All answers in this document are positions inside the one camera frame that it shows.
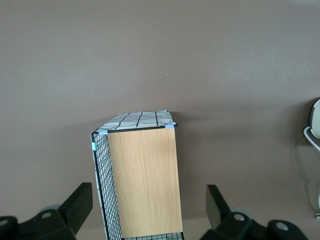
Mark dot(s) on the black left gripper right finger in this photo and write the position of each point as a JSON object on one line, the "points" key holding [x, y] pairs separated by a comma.
{"points": [[217, 212]]}

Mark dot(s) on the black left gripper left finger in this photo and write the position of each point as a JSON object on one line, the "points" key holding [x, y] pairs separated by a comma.
{"points": [[72, 212]]}

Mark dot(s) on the light wooden shelf board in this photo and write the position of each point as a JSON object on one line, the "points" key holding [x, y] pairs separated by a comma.
{"points": [[145, 180]]}

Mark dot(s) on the brown table cover mat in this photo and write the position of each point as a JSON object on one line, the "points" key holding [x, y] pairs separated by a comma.
{"points": [[160, 50]]}

